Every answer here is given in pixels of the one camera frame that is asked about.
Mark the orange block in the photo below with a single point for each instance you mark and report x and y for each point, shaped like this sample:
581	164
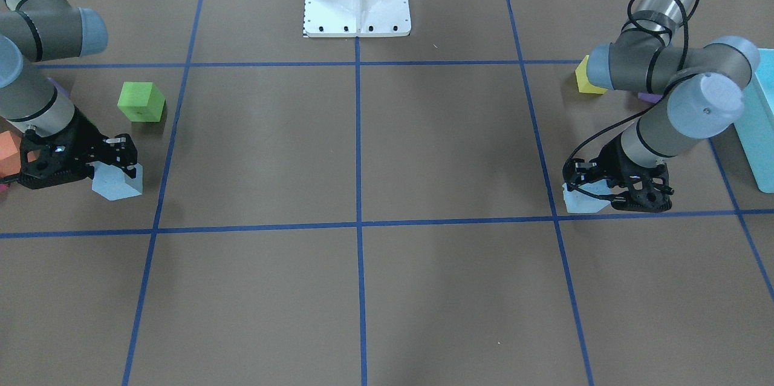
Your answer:
10	154

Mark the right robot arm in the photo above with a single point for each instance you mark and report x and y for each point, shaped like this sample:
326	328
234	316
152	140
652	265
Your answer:
42	30

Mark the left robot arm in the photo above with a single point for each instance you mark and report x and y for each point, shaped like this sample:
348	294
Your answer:
701	94

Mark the yellow block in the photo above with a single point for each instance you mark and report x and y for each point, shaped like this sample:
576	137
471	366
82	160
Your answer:
584	85

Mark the cyan plastic bin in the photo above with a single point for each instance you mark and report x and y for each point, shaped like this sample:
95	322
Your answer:
755	127

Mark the light blue block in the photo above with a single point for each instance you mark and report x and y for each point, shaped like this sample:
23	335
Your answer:
113	184
578	203

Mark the green block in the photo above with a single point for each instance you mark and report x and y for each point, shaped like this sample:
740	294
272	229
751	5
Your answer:
141	101

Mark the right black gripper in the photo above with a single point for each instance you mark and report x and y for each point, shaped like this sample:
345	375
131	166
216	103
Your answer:
86	139

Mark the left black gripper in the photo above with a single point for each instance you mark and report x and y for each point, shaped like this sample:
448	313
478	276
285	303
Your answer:
612	161

